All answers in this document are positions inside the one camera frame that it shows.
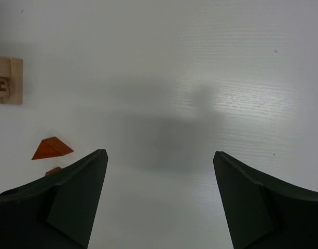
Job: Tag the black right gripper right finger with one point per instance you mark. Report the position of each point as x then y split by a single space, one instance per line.
263 211

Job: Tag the red-brown wooden arch block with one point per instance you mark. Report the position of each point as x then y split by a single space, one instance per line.
53 171

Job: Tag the small light wooden block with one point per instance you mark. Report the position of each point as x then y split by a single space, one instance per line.
5 67

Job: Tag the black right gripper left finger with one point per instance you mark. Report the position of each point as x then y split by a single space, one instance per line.
55 211

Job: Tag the red-brown wooden triangle block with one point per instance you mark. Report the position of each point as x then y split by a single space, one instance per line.
51 147

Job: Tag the light wooden letter cube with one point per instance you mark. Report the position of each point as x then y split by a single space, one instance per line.
4 88

